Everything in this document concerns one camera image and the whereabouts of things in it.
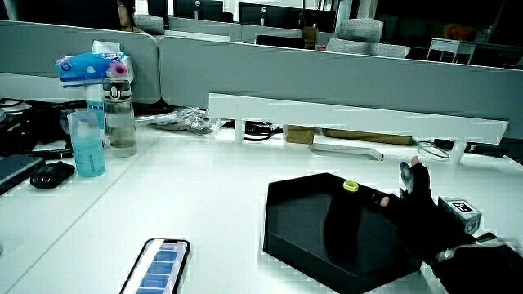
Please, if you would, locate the grey office chair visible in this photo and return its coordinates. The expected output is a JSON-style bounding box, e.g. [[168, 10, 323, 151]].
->
[[325, 17, 411, 60]]

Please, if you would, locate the dark laptop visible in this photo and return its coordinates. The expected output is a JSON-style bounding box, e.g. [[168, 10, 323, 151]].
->
[[0, 154, 46, 196]]

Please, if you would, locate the black hexagonal plate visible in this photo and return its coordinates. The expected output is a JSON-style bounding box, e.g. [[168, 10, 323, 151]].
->
[[262, 172, 424, 294]]

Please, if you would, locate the black sewing thread spool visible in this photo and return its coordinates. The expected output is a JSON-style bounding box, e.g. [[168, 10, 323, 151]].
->
[[324, 180, 364, 255]]

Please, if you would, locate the white bottle with blue label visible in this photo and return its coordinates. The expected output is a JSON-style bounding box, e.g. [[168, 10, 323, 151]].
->
[[84, 83, 106, 132]]

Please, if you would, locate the blue translucent bottle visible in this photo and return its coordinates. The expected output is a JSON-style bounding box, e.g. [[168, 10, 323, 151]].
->
[[66, 110, 107, 179]]

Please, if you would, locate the long grey desk partition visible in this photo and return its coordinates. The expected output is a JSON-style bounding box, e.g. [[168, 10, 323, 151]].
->
[[159, 35, 523, 140]]

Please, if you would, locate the black looped cable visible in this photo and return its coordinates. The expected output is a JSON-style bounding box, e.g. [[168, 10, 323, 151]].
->
[[244, 120, 284, 142]]

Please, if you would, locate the small cardboard box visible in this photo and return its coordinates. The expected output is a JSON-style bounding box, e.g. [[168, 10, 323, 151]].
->
[[284, 124, 316, 145]]

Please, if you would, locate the black smartphone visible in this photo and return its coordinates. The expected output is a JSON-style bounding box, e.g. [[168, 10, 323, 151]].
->
[[118, 238, 191, 294]]

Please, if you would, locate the small black pouch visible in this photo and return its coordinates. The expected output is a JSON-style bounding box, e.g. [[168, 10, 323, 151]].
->
[[29, 160, 77, 190]]

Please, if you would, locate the grey chair headrest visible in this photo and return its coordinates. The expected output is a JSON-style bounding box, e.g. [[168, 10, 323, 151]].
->
[[133, 13, 166, 36]]

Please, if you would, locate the flat white box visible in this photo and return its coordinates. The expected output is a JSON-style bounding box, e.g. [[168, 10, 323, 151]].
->
[[307, 142, 385, 162]]

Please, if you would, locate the black computer monitor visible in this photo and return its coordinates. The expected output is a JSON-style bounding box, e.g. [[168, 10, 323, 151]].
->
[[238, 2, 304, 29], [172, 0, 235, 24]]

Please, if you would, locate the blue tissue pack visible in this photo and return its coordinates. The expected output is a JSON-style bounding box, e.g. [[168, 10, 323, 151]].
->
[[55, 51, 135, 89]]

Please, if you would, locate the white tissue sheet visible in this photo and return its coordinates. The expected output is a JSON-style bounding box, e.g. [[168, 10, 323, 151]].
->
[[91, 39, 123, 56]]

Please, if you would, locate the flat brown box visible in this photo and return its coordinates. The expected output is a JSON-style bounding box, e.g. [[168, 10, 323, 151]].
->
[[321, 127, 414, 146]]

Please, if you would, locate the coiled thin cable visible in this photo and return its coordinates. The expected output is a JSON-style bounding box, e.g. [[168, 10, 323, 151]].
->
[[417, 140, 451, 162]]

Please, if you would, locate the clear water bottle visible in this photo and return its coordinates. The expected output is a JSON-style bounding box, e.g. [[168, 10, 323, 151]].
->
[[102, 78, 139, 158]]

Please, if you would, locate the orange object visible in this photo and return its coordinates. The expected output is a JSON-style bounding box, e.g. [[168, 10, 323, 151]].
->
[[443, 22, 477, 42]]

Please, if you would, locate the white metal rack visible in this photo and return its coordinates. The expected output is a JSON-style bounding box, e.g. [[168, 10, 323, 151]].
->
[[425, 37, 477, 65]]

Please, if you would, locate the white desk riser shelf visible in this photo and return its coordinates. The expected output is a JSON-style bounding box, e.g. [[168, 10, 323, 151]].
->
[[208, 92, 510, 165]]

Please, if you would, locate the brown bottle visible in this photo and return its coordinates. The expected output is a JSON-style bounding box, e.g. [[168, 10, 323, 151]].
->
[[301, 24, 320, 51]]

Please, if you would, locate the person's right hand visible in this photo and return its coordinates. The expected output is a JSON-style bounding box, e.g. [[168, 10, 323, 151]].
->
[[372, 155, 483, 261]]

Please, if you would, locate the crumpled clear plastic bag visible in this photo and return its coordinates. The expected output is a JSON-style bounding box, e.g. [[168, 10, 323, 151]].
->
[[136, 106, 226, 136]]

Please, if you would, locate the black cable bundle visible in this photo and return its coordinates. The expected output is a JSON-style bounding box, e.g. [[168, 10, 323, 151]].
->
[[0, 97, 87, 161]]

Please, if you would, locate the person's right forearm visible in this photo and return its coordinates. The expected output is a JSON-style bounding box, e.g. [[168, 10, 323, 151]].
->
[[431, 232, 523, 294]]

